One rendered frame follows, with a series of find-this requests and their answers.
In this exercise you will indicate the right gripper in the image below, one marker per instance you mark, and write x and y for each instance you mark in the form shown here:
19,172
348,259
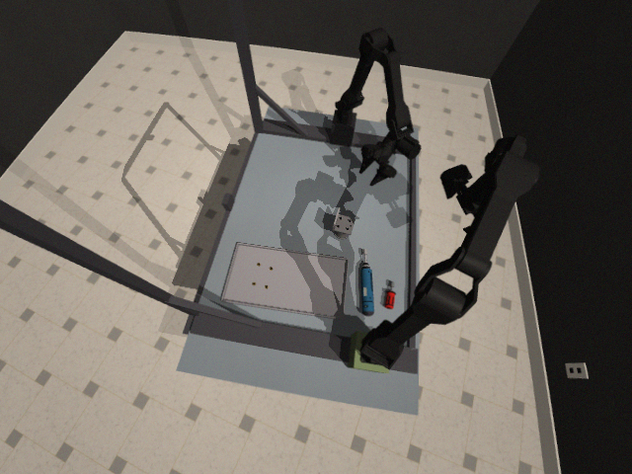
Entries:
452,181

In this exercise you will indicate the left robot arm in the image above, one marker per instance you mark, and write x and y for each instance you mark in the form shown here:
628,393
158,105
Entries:
371,47

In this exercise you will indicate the red-handled screwdriver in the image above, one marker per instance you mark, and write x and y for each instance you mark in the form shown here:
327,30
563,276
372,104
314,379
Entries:
389,302

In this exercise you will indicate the blue cordless screwdriver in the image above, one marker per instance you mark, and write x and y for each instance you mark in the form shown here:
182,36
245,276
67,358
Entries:
366,288

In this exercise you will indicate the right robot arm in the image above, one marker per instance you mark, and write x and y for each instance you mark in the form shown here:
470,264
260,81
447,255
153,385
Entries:
507,176

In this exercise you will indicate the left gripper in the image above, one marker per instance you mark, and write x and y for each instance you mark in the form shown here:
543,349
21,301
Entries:
384,171

